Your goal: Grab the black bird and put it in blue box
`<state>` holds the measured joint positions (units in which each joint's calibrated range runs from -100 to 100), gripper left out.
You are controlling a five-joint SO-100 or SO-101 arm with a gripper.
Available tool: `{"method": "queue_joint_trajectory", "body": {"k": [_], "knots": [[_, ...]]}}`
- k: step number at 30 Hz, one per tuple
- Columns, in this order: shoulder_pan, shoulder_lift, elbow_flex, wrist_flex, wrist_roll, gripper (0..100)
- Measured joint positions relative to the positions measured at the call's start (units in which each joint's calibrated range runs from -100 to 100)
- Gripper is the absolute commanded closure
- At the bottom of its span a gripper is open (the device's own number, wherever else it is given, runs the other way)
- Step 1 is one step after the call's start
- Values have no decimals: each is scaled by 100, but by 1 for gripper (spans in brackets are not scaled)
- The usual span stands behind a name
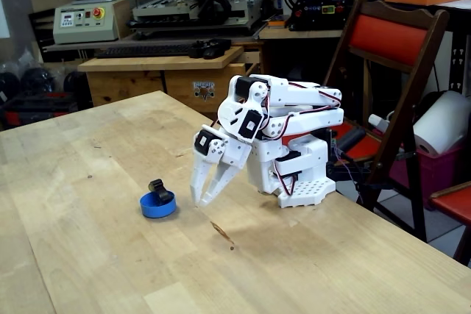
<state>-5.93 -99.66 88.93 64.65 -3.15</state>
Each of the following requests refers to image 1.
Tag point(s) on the wooden workbench cabinet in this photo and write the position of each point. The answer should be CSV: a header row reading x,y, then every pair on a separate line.
x,y
125,86

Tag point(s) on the white paper towel roll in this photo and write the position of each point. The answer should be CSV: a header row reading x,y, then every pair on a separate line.
x,y
441,123

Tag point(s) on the red seat wooden chair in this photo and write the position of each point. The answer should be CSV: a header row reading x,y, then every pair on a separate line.
x,y
452,203

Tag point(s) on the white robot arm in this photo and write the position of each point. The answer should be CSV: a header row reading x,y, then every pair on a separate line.
x,y
301,108

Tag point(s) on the pink plastic bin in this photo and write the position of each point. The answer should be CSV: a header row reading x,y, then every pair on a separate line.
x,y
438,176

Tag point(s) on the beige control box red button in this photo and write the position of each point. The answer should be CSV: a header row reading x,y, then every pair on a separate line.
x,y
84,31

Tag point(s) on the red and black toolbox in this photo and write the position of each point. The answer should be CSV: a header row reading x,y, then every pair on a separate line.
x,y
37,108

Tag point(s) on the black cylinder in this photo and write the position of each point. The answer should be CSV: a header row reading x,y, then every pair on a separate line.
x,y
349,138

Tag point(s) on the black keyboard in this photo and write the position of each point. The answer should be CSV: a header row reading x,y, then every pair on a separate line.
x,y
140,51

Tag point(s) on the black machine round green table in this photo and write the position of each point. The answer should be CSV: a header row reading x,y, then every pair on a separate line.
x,y
312,10

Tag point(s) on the white plug adapter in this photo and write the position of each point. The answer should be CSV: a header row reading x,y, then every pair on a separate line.
x,y
377,121

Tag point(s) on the blue round shallow box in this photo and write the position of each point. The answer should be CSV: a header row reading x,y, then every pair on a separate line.
x,y
154,212

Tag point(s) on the black controller board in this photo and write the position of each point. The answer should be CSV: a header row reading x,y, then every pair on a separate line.
x,y
333,141

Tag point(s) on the wooden folding chair red cushions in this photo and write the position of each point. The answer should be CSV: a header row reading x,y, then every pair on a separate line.
x,y
386,38

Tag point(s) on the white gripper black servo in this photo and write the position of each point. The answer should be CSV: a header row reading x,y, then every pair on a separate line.
x,y
225,155

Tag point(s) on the black wooden bird toy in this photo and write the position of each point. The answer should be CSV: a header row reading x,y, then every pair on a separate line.
x,y
162,193

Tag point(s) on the black helmet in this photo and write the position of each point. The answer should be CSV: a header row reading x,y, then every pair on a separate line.
x,y
37,80
75,84
9,86

